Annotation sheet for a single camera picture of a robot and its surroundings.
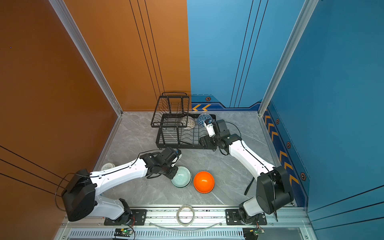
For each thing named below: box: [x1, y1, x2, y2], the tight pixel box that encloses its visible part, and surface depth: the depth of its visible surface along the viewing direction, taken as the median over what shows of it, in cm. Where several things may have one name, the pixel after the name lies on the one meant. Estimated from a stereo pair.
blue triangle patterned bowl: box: [197, 113, 213, 127], surface depth 111 cm
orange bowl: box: [193, 171, 215, 194], surface depth 81 cm
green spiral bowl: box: [171, 166, 192, 189], surface depth 84 cm
